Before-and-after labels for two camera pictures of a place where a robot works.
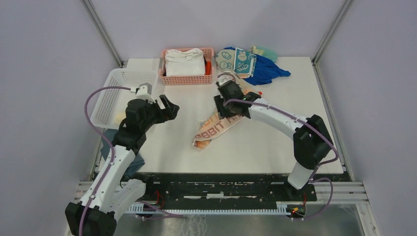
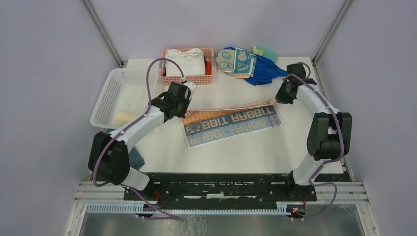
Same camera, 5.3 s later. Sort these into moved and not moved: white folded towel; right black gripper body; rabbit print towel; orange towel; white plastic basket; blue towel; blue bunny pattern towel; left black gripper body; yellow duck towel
Moved: left black gripper body; rabbit print towel; right black gripper body
Not moved: blue bunny pattern towel; yellow duck towel; white folded towel; orange towel; white plastic basket; blue towel
